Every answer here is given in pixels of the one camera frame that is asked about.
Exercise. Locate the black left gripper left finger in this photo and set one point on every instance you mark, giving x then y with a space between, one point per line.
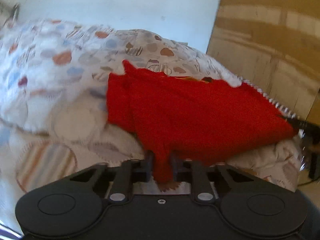
115 184

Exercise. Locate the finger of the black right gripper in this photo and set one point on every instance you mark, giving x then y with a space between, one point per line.
304 125

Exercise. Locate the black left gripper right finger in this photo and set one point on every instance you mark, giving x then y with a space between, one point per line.
208 184

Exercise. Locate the red knit sweater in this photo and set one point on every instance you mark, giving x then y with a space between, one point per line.
189 119

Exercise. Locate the circle patterned quilt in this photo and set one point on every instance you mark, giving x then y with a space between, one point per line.
53 86

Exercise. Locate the brown cardboard panel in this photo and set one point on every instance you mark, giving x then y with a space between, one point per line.
274 44

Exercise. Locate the navy white striped bedsheet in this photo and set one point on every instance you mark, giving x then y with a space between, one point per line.
7 234

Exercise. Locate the metal bed headboard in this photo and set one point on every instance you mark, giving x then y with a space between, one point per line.
8 13

